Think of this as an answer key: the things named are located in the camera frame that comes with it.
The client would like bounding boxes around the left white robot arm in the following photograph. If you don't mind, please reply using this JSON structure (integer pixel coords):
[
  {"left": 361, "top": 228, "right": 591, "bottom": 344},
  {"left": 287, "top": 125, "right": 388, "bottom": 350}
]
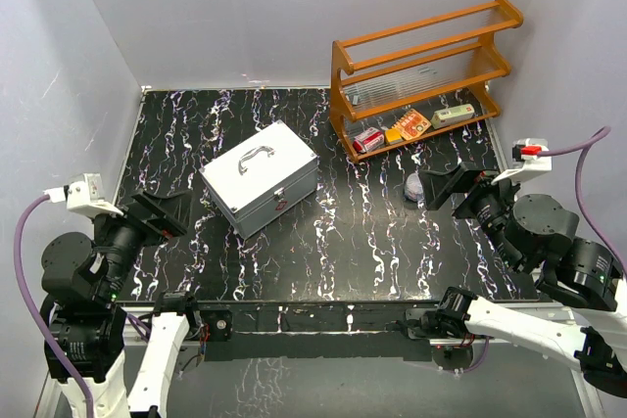
[{"left": 41, "top": 182, "right": 203, "bottom": 417}]

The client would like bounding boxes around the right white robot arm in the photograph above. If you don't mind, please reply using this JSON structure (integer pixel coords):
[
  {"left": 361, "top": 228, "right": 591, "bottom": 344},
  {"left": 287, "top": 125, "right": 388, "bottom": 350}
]
[{"left": 417, "top": 163, "right": 626, "bottom": 397}]

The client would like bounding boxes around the red white medicine box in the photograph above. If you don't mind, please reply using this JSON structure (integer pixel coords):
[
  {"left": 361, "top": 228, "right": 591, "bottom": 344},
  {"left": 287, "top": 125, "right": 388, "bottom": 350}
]
[{"left": 352, "top": 127, "right": 385, "bottom": 154}]

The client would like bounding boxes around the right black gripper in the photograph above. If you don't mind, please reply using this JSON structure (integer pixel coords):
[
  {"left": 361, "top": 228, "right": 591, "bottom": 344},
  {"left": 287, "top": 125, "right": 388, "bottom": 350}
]
[{"left": 417, "top": 162, "right": 527, "bottom": 272}]

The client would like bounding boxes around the grey metal case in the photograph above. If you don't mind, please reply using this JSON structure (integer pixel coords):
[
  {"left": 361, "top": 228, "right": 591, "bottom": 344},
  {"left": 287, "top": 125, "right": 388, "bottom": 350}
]
[{"left": 200, "top": 120, "right": 318, "bottom": 239}]

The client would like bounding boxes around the small yellow box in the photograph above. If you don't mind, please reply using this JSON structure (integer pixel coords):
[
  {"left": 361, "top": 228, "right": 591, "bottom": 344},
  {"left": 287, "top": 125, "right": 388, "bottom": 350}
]
[{"left": 384, "top": 128, "right": 404, "bottom": 146}]

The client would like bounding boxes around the white green medicine box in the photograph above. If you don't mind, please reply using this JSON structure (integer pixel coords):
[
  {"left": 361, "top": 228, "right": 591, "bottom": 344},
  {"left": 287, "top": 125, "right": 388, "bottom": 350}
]
[{"left": 431, "top": 104, "right": 475, "bottom": 129}]

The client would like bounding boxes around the black front base bar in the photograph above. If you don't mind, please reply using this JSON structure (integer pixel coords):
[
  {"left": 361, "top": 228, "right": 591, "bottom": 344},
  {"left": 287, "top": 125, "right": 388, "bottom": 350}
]
[{"left": 146, "top": 299, "right": 496, "bottom": 363}]

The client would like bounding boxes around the orange patterned medicine packet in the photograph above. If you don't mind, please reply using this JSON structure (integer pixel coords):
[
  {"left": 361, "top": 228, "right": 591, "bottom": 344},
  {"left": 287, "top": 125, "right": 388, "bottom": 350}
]
[{"left": 393, "top": 109, "right": 431, "bottom": 141}]

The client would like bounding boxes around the clear plastic round container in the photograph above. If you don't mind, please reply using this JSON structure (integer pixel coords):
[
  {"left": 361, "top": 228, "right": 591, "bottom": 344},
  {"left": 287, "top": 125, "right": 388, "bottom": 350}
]
[{"left": 404, "top": 172, "right": 424, "bottom": 203}]

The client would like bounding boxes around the wooden three-tier shelf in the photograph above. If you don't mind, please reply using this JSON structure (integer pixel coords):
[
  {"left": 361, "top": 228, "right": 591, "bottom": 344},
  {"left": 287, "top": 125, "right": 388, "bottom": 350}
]
[{"left": 329, "top": 0, "right": 524, "bottom": 163}]

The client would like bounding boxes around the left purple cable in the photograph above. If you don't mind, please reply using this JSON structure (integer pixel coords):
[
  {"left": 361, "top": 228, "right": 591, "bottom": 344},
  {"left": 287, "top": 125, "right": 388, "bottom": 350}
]
[{"left": 13, "top": 192, "right": 97, "bottom": 418}]

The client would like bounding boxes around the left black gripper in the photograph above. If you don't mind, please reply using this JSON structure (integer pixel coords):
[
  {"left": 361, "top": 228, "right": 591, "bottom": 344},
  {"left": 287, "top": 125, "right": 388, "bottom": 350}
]
[{"left": 89, "top": 186, "right": 194, "bottom": 299}]

